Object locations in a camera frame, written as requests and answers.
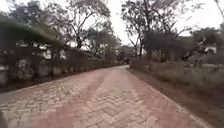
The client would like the dirt verge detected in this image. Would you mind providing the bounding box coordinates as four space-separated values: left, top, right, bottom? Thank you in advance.
126 68 224 128

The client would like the group of trees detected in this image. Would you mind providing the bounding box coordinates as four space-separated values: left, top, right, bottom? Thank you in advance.
0 0 123 64
119 0 224 63

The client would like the red brick path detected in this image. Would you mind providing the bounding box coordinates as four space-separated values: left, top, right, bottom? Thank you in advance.
0 64 215 128

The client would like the dark dirt strip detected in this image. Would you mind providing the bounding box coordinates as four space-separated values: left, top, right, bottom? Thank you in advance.
0 65 113 95

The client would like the overgrown hedge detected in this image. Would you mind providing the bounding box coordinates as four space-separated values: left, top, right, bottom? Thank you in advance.
129 57 224 90

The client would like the trimmed hedge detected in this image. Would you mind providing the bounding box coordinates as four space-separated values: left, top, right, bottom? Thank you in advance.
0 55 123 86

